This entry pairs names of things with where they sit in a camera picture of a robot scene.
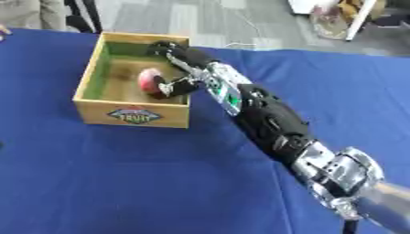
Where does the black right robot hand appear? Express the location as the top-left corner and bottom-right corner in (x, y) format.
(144, 40), (220, 101)

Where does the red round toy fruit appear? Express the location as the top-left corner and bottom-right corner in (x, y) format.
(135, 68), (167, 95)

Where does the tan cardboard box green inside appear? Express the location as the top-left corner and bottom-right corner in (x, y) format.
(71, 31), (192, 129)

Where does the black tripod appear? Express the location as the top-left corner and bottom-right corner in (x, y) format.
(62, 0), (104, 34)

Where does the person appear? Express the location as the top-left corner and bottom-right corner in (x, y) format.
(0, 0), (70, 31)

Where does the white board with clutter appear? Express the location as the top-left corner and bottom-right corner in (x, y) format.
(286, 0), (410, 42)

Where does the person's hand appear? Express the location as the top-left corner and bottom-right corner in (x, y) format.
(0, 25), (13, 42)

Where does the white cable on floor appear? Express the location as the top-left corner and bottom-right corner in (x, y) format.
(221, 40), (262, 49)

